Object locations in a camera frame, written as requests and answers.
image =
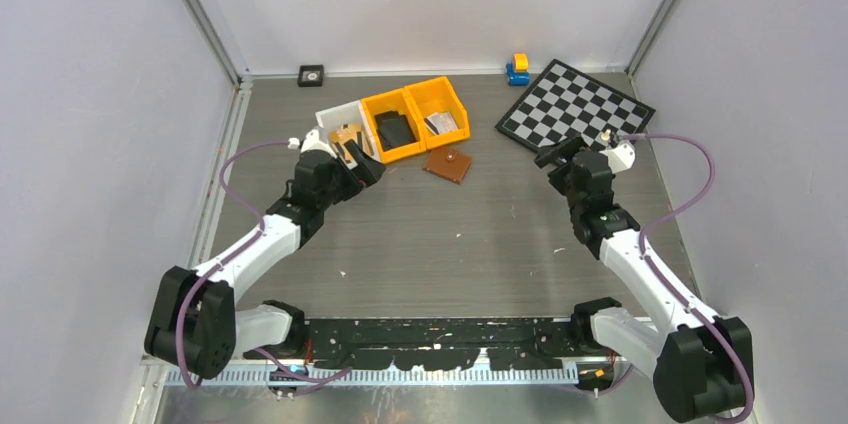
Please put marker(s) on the cards in yellow bin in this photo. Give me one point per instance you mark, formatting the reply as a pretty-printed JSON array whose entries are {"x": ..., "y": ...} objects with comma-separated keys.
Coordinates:
[{"x": 439, "y": 123}]

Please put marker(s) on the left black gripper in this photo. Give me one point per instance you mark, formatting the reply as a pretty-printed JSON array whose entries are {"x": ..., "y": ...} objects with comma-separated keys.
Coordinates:
[{"x": 367, "y": 169}]

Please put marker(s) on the black wallet in bin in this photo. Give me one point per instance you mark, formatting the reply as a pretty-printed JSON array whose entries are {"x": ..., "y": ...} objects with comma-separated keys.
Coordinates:
[{"x": 393, "y": 130}]

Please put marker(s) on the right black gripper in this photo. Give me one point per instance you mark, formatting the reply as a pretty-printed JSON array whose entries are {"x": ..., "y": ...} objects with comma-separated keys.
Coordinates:
[{"x": 565, "y": 148}]

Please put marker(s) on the brown leather card holder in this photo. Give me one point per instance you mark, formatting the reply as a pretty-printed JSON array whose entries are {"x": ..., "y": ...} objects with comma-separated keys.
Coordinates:
[{"x": 448, "y": 163}]

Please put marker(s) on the black and white chessboard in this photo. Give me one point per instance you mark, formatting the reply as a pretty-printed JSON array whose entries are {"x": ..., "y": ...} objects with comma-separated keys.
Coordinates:
[{"x": 564, "y": 101}]

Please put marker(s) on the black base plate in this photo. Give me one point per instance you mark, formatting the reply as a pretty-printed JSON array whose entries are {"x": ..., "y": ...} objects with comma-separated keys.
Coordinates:
[{"x": 435, "y": 344}]

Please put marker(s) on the brown items in white bin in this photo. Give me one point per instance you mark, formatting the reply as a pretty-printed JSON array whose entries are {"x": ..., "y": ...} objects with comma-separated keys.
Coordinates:
[{"x": 347, "y": 132}]

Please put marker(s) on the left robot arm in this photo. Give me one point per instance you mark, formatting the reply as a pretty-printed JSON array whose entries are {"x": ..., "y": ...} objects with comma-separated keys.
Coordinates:
[{"x": 195, "y": 324}]

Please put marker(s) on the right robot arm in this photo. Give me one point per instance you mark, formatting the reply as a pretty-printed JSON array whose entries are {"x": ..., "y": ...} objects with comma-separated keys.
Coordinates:
[{"x": 699, "y": 362}]

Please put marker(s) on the blue and yellow toy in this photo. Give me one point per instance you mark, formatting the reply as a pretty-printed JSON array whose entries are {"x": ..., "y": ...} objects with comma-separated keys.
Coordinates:
[{"x": 517, "y": 70}]

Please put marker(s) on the small black square box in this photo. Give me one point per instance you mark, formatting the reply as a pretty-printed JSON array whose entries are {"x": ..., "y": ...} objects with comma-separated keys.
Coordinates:
[{"x": 311, "y": 75}]

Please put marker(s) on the white plastic bin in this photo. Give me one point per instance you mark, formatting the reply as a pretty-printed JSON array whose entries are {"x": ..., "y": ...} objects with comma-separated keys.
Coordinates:
[{"x": 348, "y": 122}]

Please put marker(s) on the yellow bin with cards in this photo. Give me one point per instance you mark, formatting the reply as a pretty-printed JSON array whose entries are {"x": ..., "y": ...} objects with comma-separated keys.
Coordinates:
[{"x": 438, "y": 95}]

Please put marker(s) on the yellow bin with black item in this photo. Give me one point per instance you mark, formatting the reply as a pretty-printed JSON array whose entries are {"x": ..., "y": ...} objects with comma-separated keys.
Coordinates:
[{"x": 396, "y": 100}]

